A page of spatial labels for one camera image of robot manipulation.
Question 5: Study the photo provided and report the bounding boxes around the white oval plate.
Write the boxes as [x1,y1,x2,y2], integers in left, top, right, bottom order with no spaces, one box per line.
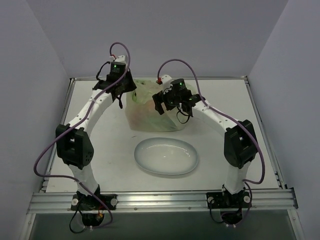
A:
[134,137,199,176]

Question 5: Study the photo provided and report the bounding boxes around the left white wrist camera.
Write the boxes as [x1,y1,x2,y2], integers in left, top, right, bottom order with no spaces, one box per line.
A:
[109,55,128,65]

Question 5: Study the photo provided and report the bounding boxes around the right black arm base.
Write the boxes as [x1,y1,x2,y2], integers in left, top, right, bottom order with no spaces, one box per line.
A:
[206,183,253,228]

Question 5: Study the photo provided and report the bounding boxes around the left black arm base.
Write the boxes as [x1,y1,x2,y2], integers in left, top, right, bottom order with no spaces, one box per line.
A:
[70,190,118,228]

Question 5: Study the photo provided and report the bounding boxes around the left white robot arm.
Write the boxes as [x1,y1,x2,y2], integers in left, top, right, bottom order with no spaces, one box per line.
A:
[55,60,136,210]

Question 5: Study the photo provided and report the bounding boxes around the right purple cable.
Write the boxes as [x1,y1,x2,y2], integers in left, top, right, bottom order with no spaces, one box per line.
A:
[156,59,266,223]

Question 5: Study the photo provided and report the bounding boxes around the aluminium front rail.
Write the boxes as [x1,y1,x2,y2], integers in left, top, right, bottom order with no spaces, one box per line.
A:
[27,189,299,214]

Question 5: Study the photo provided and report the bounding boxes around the purple cable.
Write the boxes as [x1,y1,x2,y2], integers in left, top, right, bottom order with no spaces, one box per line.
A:
[156,59,266,223]
[33,42,132,223]

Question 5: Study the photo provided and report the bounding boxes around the translucent plastic bag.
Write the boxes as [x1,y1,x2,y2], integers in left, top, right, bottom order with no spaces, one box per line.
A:
[125,79,188,132]

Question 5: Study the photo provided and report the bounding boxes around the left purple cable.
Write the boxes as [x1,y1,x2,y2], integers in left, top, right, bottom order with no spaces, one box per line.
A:
[33,42,132,223]

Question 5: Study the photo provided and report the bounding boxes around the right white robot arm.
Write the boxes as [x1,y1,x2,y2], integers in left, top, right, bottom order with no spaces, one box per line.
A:
[152,75,258,207]

